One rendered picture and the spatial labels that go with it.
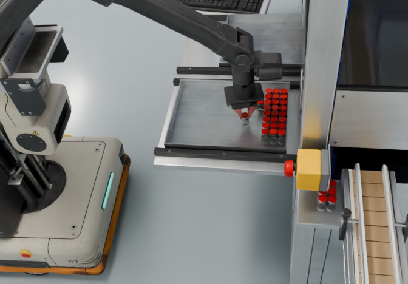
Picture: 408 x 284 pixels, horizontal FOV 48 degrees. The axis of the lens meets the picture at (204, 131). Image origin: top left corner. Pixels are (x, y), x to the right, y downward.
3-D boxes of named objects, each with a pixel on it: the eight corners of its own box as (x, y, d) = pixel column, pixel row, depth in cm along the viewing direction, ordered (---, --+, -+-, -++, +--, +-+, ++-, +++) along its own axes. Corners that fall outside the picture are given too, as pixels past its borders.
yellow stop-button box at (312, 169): (326, 167, 112) (328, 148, 107) (326, 192, 108) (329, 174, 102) (294, 165, 114) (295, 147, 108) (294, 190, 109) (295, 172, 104)
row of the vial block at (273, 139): (280, 98, 139) (280, 88, 136) (277, 145, 128) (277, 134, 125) (272, 98, 140) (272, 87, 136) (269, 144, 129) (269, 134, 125)
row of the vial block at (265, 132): (272, 98, 140) (272, 87, 136) (269, 144, 129) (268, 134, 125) (265, 98, 140) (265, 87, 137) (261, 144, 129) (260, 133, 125)
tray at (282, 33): (324, 22, 161) (325, 13, 158) (326, 72, 145) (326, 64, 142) (228, 22, 167) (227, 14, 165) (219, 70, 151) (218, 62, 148)
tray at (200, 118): (289, 90, 142) (289, 82, 139) (286, 157, 125) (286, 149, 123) (181, 87, 148) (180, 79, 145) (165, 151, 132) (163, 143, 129)
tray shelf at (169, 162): (323, 17, 166) (324, 13, 164) (328, 178, 122) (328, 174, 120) (193, 17, 174) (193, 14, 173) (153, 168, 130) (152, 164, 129)
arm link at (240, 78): (231, 53, 117) (231, 68, 114) (258, 52, 117) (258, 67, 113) (232, 73, 123) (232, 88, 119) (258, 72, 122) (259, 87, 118)
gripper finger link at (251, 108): (258, 124, 129) (258, 101, 122) (233, 127, 129) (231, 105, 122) (254, 107, 134) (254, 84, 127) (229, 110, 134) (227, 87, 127)
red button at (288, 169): (299, 167, 111) (300, 157, 108) (299, 181, 109) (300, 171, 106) (283, 166, 112) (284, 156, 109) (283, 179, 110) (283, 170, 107)
